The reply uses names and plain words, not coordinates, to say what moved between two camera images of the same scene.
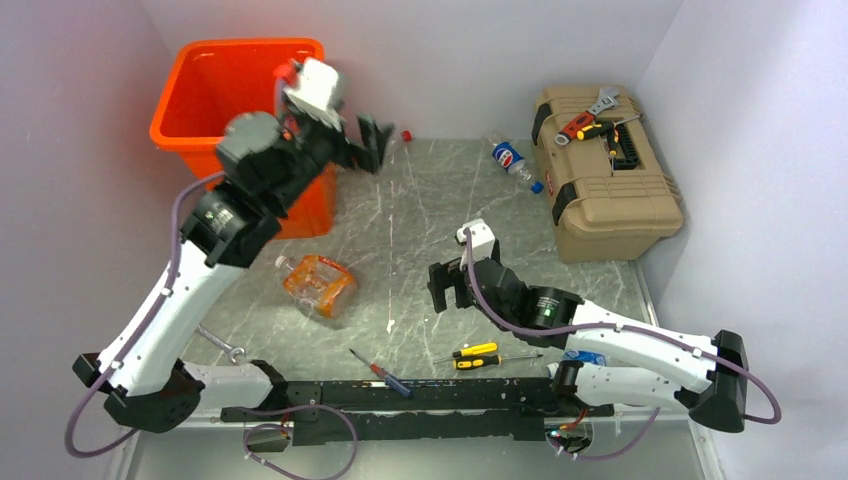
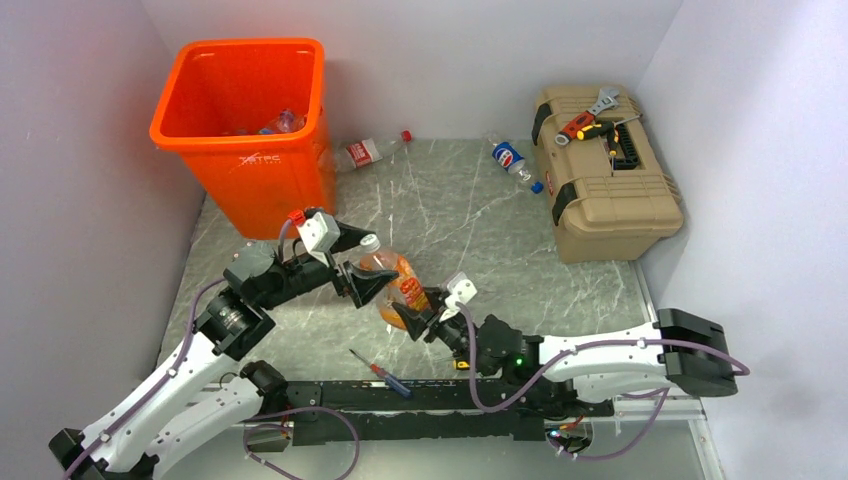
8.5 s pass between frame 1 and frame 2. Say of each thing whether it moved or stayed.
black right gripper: moved
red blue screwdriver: stayed
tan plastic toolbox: stayed
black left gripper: moved
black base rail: stayed
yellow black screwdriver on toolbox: stayed
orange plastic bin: stayed
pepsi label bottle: stayed
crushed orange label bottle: moved
